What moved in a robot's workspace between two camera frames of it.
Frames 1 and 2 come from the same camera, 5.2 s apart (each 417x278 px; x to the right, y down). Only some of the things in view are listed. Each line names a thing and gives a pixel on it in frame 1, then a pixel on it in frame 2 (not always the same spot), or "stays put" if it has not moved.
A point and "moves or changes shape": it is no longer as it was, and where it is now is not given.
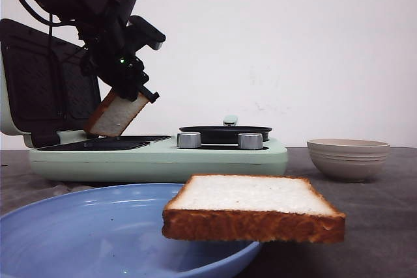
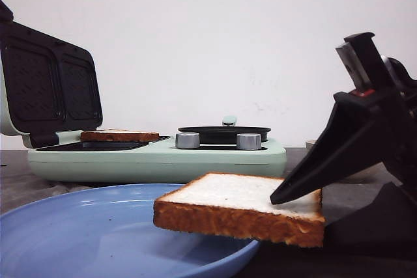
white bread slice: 260,208 moves or changes shape
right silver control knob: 250,140 stays put
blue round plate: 112,231 stays put
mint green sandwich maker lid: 45,87 stays put
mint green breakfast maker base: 84,157 stays put
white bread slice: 115,114 -> 124,135
